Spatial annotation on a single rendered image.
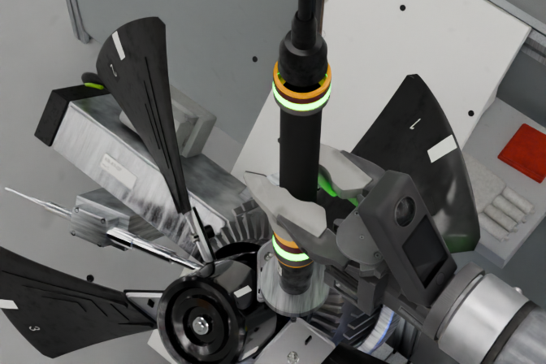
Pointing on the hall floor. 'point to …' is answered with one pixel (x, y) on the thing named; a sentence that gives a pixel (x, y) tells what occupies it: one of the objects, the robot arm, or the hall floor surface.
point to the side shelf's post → (405, 339)
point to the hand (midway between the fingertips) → (273, 159)
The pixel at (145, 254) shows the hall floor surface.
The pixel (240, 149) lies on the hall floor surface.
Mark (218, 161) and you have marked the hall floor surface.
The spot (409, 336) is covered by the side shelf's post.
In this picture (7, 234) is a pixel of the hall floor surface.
